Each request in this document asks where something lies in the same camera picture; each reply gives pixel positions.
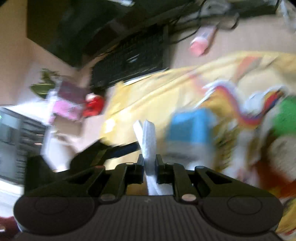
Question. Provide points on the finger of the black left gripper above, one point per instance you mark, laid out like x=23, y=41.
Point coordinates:
x=97, y=153

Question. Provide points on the pink box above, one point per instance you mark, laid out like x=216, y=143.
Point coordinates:
x=67, y=100

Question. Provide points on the brown crocheted toy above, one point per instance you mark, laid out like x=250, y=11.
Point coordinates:
x=276, y=167

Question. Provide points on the black monitor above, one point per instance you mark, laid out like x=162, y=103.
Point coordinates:
x=76, y=31

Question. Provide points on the black keyboard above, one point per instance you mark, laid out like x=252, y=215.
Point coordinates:
x=135, y=57

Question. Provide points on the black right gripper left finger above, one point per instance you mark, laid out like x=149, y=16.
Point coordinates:
x=122, y=176

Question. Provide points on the blue wipes packet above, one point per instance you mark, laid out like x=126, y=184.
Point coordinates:
x=189, y=139

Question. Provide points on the yellow printed cloth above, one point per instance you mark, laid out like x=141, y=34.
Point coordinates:
x=240, y=90

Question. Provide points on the white cleaning cloth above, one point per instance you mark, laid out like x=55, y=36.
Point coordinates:
x=146, y=136

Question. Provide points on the pink tube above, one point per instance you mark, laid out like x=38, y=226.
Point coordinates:
x=202, y=40

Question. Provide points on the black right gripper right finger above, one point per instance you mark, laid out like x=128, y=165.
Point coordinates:
x=176, y=175

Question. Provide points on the red small object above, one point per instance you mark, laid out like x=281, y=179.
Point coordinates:
x=94, y=105

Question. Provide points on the green plant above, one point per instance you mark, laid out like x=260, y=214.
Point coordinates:
x=46, y=83

